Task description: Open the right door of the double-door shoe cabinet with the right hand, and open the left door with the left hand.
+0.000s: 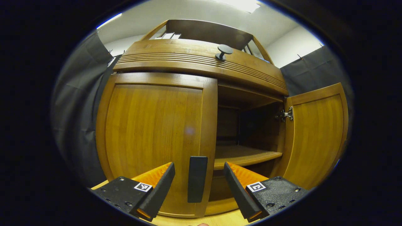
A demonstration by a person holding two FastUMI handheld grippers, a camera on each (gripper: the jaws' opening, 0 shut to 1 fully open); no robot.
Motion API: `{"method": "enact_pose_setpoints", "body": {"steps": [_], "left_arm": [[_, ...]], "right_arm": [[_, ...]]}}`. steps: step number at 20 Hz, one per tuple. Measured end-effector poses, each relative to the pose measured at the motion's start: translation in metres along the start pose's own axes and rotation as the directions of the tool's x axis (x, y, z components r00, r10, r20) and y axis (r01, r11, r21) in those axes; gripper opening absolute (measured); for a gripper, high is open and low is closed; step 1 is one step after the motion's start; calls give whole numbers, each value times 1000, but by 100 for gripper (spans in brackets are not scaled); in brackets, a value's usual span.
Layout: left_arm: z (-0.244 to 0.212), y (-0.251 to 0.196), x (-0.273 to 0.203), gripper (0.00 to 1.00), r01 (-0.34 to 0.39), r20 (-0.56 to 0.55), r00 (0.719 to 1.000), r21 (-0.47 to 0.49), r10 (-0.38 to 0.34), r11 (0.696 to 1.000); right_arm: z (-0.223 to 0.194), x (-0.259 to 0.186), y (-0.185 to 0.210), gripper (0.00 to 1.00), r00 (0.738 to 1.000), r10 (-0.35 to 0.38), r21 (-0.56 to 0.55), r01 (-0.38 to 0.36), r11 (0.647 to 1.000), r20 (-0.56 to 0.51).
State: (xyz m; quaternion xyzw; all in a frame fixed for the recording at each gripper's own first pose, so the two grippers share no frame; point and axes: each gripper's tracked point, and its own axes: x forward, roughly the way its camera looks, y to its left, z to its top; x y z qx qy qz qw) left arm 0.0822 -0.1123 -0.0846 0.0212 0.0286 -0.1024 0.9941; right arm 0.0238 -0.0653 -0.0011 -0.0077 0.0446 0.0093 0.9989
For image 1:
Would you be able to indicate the wooden double-door shoe cabinet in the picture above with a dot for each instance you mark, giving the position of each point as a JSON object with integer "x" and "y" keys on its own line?
{"x": 241, "y": 155}

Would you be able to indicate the black backdrop cloth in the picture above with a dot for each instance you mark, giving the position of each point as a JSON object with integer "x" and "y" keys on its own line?
{"x": 75, "y": 110}

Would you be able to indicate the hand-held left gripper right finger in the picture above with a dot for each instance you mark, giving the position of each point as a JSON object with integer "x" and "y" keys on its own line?
{"x": 240, "y": 191}

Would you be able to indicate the metal door hinge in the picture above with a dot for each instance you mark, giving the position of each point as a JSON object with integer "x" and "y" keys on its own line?
{"x": 286, "y": 114}

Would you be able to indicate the wooden shoe cabinet door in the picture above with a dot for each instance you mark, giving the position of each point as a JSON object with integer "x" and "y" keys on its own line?
{"x": 150, "y": 125}
{"x": 317, "y": 135}

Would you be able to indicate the ceiling light panel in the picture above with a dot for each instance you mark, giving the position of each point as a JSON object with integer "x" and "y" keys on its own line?
{"x": 108, "y": 20}

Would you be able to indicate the ribbed wooden drawer front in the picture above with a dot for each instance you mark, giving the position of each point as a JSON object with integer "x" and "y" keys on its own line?
{"x": 188, "y": 50}

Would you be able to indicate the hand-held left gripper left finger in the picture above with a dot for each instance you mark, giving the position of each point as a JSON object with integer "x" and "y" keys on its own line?
{"x": 158, "y": 191}

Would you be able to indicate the black round drawer knob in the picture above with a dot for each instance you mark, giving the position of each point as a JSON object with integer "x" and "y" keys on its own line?
{"x": 223, "y": 50}

